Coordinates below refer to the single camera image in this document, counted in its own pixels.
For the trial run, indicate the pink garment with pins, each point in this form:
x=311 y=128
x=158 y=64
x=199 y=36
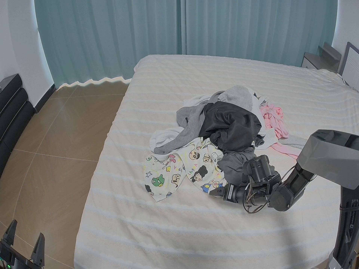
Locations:
x=273 y=119

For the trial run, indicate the blue-green curtain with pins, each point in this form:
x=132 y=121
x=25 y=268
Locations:
x=252 y=21
x=112 y=32

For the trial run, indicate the white garment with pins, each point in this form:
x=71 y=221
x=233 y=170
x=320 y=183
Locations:
x=165 y=136

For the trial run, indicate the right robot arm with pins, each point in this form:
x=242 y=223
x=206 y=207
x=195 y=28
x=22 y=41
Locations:
x=322 y=158

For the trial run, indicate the black cabinet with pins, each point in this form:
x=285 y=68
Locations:
x=11 y=108

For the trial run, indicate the grey knitted sweater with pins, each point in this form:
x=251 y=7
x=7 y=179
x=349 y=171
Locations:
x=193 y=122

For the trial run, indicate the black garment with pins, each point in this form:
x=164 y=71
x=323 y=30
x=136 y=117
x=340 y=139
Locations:
x=230 y=125

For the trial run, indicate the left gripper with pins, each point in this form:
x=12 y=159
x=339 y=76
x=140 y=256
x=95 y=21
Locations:
x=8 y=258

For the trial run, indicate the dark grey garment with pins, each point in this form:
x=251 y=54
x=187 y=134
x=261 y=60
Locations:
x=232 y=164

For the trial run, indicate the grey bedside table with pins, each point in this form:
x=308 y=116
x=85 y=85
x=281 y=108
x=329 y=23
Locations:
x=317 y=60

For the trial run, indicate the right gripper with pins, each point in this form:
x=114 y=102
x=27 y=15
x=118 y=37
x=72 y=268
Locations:
x=231 y=193

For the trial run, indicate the bed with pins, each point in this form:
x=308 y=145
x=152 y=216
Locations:
x=196 y=234

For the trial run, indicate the white printed pyjama top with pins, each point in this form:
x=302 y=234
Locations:
x=196 y=161

